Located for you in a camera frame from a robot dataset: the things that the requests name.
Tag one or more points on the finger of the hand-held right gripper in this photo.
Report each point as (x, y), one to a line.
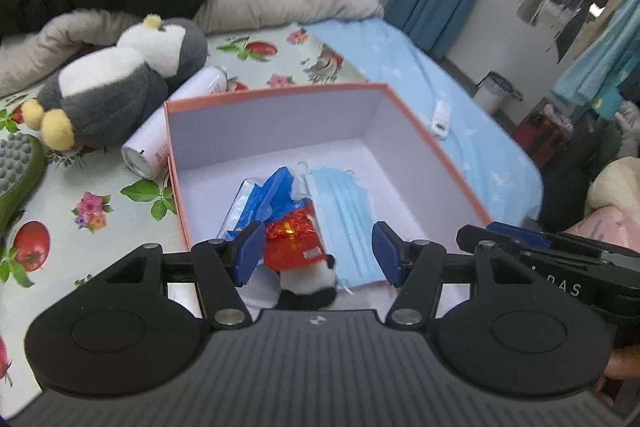
(475, 237)
(510, 228)

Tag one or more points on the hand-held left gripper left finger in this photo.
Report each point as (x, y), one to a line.
(250, 252)

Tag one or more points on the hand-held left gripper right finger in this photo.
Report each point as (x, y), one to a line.
(385, 252)

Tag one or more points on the red foil wrapper gold centre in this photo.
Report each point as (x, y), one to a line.
(289, 229)

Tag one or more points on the blue snack packet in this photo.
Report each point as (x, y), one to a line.
(260, 207)

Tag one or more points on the blue face mask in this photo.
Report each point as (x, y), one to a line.
(345, 227)

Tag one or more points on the small panda doll red outfit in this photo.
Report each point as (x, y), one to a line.
(305, 279)

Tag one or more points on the orange cardboard box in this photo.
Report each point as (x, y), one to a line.
(280, 132)

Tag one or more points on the person's right hand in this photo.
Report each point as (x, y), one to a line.
(625, 363)

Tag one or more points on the pink cloth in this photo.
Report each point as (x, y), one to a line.
(607, 227)

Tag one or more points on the cream plush toy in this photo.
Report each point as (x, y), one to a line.
(615, 187)

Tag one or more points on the red container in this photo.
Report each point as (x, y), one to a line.
(542, 129)

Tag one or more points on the white remote control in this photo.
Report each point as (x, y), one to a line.
(440, 119)

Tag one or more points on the white trash bin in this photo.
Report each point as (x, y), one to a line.
(496, 92)

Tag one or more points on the white spray can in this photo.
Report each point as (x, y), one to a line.
(165, 132)

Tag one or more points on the light blue bedsheet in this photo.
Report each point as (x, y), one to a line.
(440, 77)

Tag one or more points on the floral printed sheet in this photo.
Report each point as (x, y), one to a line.
(100, 177)

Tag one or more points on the turquoise hanging garment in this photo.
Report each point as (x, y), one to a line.
(600, 57)

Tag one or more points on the grey plush penguin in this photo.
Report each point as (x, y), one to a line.
(105, 92)

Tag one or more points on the green massage brush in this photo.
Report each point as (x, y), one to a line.
(15, 177)

